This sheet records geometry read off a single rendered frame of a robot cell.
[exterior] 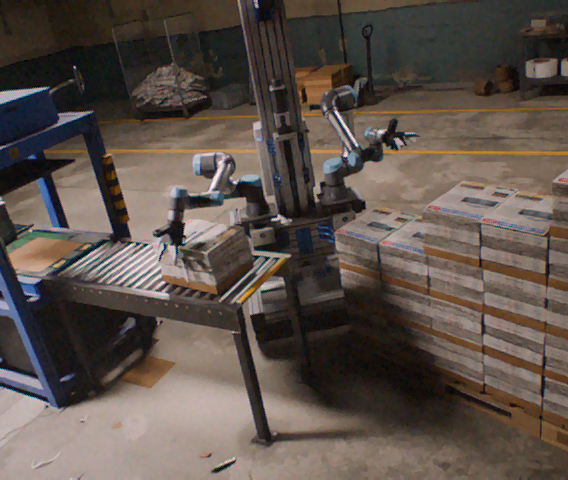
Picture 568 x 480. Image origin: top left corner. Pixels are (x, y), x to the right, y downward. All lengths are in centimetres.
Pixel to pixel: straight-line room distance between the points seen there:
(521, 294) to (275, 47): 192
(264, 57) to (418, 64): 635
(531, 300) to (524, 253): 22
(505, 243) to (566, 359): 55
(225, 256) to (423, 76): 728
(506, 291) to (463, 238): 29
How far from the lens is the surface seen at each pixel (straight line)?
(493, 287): 272
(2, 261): 345
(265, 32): 352
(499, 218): 261
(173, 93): 1059
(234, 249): 287
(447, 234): 273
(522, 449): 304
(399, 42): 975
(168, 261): 297
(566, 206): 241
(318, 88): 922
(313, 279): 398
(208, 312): 278
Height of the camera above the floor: 217
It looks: 25 degrees down
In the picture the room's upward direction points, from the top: 10 degrees counter-clockwise
